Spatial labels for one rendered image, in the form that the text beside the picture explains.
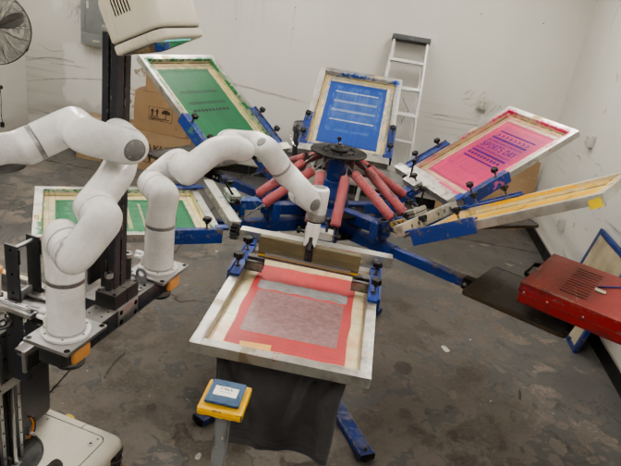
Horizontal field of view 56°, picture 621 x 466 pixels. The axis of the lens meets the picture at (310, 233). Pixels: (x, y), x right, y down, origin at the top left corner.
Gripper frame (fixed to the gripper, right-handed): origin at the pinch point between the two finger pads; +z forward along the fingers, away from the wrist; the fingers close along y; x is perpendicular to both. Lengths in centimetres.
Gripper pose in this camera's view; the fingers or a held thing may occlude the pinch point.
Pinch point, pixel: (309, 254)
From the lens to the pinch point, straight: 229.9
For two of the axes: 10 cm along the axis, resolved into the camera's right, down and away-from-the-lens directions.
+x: 9.8, 1.9, -0.7
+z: -1.5, 9.1, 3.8
